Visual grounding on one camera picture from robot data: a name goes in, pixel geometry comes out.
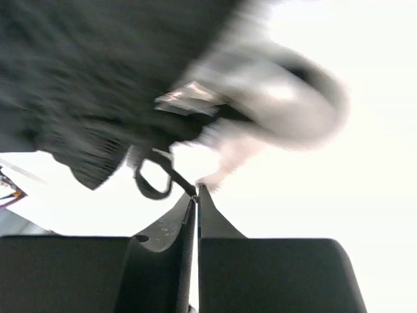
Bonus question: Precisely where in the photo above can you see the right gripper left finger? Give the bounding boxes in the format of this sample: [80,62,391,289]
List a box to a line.
[115,194,195,313]

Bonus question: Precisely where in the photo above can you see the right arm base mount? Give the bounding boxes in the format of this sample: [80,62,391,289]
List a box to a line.
[0,167,27,209]

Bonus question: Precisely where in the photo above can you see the black trousers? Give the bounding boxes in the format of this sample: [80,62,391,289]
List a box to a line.
[1,1,238,196]

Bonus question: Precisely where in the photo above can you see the grey garment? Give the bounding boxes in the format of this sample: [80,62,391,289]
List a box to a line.
[182,38,351,193]

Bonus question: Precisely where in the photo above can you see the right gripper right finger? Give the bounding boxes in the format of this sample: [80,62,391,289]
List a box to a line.
[198,185,366,313]

